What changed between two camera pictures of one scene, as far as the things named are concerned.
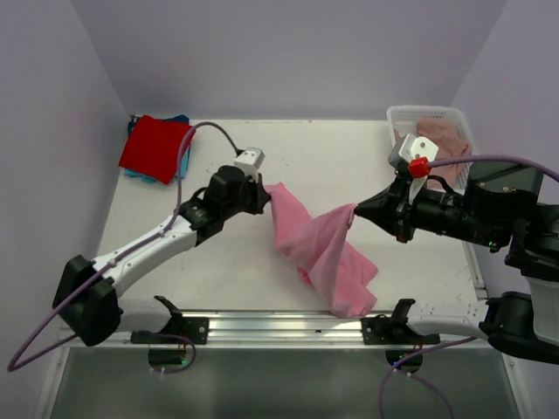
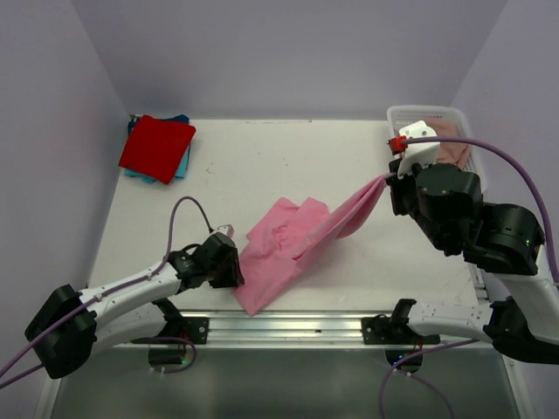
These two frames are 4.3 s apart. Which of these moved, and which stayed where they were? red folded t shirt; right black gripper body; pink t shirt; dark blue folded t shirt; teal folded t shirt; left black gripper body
Moved: left black gripper body; pink t shirt; right black gripper body
Stayed: dark blue folded t shirt; red folded t shirt; teal folded t shirt
